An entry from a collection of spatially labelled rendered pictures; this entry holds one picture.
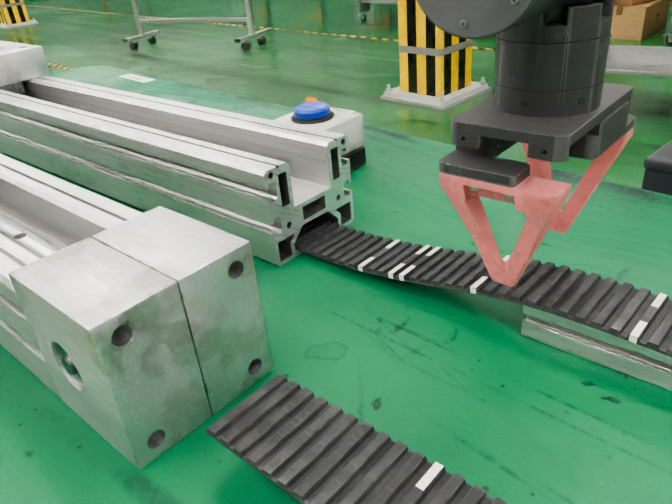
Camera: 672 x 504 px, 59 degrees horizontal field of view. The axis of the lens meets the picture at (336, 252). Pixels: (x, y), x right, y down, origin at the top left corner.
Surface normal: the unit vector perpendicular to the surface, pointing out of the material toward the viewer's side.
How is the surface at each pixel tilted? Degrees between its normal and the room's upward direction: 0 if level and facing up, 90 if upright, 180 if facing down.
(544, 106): 90
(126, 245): 0
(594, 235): 0
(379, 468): 0
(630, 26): 90
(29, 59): 90
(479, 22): 90
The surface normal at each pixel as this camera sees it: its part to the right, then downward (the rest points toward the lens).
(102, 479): -0.08, -0.87
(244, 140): -0.66, 0.42
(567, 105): 0.04, 0.49
